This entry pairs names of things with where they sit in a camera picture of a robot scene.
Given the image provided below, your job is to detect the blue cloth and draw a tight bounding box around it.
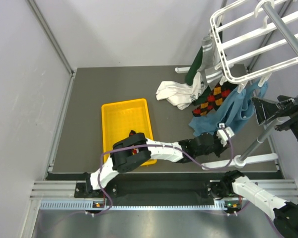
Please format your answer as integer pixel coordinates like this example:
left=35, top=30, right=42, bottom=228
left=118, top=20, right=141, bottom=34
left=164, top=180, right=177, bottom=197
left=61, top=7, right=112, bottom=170
left=189, top=81, right=268, bottom=136

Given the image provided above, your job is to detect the red black argyle sock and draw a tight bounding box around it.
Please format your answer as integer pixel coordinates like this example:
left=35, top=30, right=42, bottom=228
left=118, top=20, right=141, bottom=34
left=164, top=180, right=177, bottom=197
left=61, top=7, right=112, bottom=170
left=192, top=82, right=237, bottom=117

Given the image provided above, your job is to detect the white clip hanger frame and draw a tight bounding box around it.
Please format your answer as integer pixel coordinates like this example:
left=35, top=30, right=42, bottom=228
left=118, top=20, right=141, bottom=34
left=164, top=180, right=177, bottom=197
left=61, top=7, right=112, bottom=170
left=210, top=0, right=298, bottom=92

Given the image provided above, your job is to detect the grey striped sock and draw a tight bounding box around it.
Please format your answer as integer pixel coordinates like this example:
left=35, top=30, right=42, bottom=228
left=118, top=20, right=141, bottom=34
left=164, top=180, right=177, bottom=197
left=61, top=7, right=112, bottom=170
left=200, top=35, right=215, bottom=70

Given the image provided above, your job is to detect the green and white sock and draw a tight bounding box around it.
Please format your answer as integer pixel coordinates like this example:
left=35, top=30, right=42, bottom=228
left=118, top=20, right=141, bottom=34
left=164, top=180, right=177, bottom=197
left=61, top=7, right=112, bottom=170
left=184, top=21, right=225, bottom=105

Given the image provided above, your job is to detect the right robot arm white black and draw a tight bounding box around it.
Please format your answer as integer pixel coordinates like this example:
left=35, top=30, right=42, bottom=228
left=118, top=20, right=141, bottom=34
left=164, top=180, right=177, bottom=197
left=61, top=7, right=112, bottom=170
left=220, top=95, right=298, bottom=238

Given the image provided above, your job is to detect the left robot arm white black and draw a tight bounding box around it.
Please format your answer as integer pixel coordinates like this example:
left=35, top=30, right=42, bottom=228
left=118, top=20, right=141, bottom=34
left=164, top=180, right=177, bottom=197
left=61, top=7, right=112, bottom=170
left=85, top=132, right=228, bottom=197

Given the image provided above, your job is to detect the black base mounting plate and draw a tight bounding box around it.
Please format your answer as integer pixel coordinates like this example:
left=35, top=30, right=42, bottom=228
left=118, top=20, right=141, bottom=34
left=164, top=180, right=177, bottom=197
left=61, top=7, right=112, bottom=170
left=74, top=180, right=241, bottom=200

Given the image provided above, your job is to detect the yellow plastic bin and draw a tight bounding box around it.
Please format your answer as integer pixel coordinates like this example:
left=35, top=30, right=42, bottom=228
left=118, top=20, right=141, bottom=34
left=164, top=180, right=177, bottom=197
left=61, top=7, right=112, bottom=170
left=101, top=98, right=154, bottom=152

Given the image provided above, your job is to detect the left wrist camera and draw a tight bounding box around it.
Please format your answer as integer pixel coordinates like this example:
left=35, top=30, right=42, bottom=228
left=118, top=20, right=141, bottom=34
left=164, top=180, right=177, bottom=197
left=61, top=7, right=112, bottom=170
left=216, top=123, right=235, bottom=147

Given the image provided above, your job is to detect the aluminium cable duct rail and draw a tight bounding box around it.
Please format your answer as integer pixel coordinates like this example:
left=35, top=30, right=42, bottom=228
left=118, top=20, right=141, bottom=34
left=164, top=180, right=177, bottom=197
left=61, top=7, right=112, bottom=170
left=29, top=180, right=298, bottom=211

